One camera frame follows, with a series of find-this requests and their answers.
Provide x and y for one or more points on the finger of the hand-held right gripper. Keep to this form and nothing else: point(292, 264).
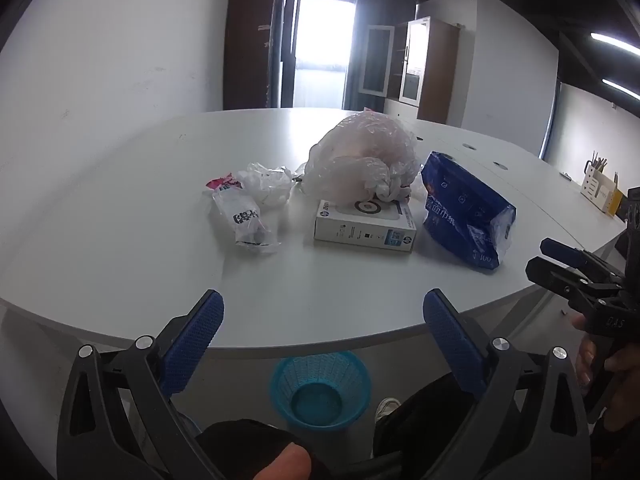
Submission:
point(562, 250)
point(555, 275)

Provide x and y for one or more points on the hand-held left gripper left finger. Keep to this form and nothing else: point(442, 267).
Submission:
point(192, 345)

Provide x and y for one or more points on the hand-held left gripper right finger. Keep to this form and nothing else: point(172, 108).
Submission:
point(455, 350)

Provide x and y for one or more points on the blue plastic mesh basket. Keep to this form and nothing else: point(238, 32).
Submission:
point(320, 390)

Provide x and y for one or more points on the clear wrapper with black print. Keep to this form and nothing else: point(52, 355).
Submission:
point(245, 217)

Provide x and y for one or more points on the person's right forearm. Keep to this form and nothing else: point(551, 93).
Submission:
point(625, 410)

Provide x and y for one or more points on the person's right hand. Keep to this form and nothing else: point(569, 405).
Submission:
point(582, 362)

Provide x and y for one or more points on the person's left hand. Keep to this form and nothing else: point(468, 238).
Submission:
point(285, 465)

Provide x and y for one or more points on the yellow white pen holder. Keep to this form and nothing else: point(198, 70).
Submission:
point(597, 192)

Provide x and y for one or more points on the white shoe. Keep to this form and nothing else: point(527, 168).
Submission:
point(387, 407)

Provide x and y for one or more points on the blue tissue pack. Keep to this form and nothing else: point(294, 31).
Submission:
point(465, 210)

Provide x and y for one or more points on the white cardboard box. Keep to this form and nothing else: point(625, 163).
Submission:
point(362, 230)

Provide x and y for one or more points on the pink snack wrapper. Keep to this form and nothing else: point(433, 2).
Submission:
point(222, 181)

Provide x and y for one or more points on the ceiling light strip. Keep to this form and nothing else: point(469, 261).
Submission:
point(615, 42)
point(622, 88)

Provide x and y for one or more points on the crumpled white plastic bag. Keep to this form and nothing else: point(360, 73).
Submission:
point(267, 182)

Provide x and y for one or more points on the large clear plastic bag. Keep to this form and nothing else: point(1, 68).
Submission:
point(360, 160)

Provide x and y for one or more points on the wooden cabinet with glass doors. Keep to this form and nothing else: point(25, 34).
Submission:
point(437, 70)

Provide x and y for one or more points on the brown wooden wardrobe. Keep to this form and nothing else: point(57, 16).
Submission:
point(247, 45)

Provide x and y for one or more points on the bright balcony door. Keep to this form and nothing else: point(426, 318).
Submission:
point(320, 45)

